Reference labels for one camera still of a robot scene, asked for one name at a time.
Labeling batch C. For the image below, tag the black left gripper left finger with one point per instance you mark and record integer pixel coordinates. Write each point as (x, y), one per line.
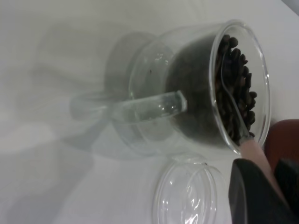
(252, 193)

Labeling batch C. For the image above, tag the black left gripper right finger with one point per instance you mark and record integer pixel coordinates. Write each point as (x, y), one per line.
(288, 182)

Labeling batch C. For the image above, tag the red ceramic mug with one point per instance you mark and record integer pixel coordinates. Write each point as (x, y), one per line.
(285, 140)

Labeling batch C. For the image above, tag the dark coffee beans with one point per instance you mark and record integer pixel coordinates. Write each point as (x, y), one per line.
(243, 77)

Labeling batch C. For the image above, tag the clear glass saucer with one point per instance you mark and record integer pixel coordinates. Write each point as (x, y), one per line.
(187, 193)

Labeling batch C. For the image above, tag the clear double-wall glass cup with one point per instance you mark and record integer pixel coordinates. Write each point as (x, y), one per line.
(149, 109)

